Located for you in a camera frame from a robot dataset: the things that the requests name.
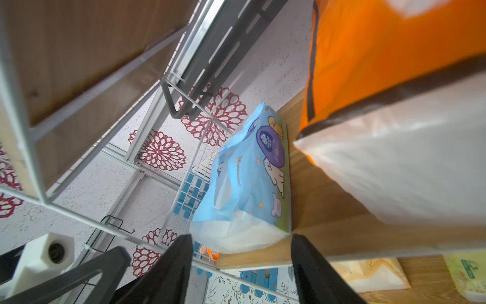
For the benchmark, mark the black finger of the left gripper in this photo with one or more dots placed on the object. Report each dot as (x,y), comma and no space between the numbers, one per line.
(110,266)

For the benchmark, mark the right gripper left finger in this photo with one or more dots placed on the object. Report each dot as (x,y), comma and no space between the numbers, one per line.
(166,282)

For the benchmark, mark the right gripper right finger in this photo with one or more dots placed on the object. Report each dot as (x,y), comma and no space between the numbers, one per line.
(316,280)

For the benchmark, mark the light blue tissue pack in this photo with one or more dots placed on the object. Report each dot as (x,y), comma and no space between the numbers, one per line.
(248,203)

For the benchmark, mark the orange tissue pack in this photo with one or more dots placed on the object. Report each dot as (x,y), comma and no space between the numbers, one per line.
(395,107)

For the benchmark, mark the beige tissue pack bottom shelf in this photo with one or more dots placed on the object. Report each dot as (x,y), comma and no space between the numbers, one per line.
(373,275)

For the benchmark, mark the green tissue pack bottom shelf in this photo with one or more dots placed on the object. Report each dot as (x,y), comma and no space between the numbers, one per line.
(467,270)

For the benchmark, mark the plush doll orange outfit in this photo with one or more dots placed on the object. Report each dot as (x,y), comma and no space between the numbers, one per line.
(212,255)

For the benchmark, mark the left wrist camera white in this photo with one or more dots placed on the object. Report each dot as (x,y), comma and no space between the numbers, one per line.
(35,262)

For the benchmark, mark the white wire three-tier shelf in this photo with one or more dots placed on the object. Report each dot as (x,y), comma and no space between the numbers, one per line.
(73,72)

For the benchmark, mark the dark grey wall shelf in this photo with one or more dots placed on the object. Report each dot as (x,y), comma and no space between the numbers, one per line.
(234,30)

